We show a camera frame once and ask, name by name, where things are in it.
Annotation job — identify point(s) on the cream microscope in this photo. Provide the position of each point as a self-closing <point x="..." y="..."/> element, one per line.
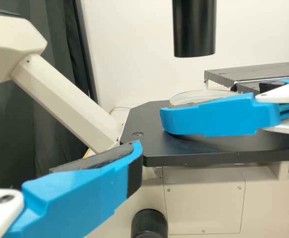
<point x="201" y="198"/>

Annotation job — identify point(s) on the petri dish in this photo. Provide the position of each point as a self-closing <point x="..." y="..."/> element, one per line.
<point x="199" y="97"/>

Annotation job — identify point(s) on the black platform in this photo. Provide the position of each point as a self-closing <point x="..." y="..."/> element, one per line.
<point x="253" y="72"/>

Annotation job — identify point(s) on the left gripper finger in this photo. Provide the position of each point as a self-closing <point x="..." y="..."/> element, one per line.
<point x="72" y="198"/>

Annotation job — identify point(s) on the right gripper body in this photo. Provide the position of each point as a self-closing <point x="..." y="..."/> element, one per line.
<point x="281" y="95"/>

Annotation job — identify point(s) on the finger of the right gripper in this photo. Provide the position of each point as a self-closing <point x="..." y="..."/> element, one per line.
<point x="216" y="119"/>
<point x="288" y="80"/>

